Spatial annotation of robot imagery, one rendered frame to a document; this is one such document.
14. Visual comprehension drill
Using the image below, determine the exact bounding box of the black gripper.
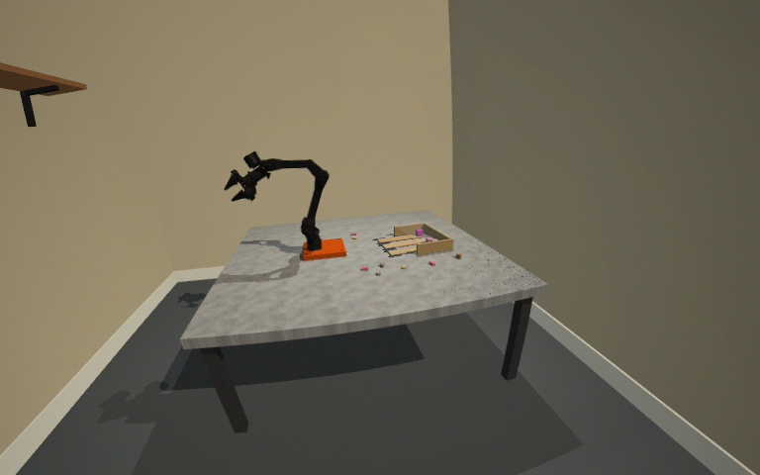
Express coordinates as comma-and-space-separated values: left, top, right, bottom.
224, 169, 258, 202

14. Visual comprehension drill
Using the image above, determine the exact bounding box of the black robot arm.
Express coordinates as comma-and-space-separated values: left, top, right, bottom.
243, 151, 329, 251

